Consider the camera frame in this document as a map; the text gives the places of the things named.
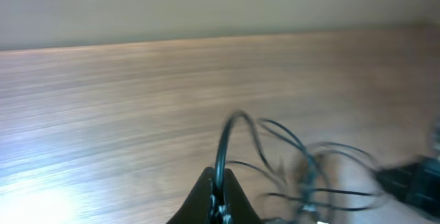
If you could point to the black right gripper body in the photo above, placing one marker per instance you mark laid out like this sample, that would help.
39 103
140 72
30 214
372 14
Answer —
416 184

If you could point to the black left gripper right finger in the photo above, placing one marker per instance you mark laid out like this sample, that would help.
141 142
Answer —
238 208

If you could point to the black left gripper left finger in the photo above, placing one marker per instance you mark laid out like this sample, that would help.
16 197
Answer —
196 209

